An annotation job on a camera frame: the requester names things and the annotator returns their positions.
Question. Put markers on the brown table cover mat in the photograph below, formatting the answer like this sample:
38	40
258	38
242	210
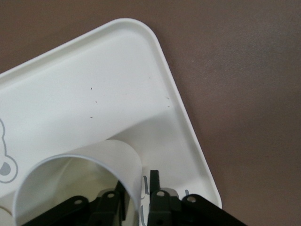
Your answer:
235	70

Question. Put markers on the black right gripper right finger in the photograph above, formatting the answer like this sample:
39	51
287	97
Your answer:
162	209

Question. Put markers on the cream bear print tray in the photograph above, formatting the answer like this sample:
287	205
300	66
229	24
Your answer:
94	70

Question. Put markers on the white plastic cup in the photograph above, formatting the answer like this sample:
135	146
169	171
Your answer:
122	155

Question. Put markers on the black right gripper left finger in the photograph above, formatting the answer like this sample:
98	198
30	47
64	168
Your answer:
109	207

